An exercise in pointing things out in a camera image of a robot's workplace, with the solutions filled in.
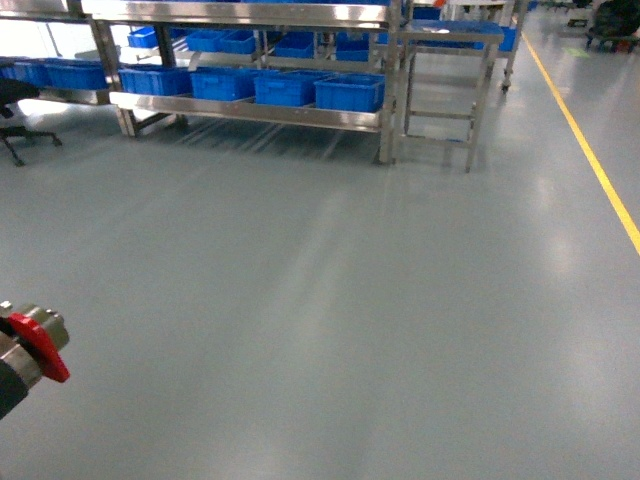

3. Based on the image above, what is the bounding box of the blue bin with red bags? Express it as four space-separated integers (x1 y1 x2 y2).
314 74 385 113

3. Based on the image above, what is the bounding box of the stainless steel flow rack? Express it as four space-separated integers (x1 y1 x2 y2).
1 1 406 164

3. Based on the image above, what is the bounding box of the stainless steel side table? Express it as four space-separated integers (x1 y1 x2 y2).
393 20 504 172

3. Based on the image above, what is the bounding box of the black chair base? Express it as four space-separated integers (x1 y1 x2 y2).
1 78 63 167

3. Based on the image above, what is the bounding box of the robot arm with red ring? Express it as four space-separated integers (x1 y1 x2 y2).
1 301 70 417

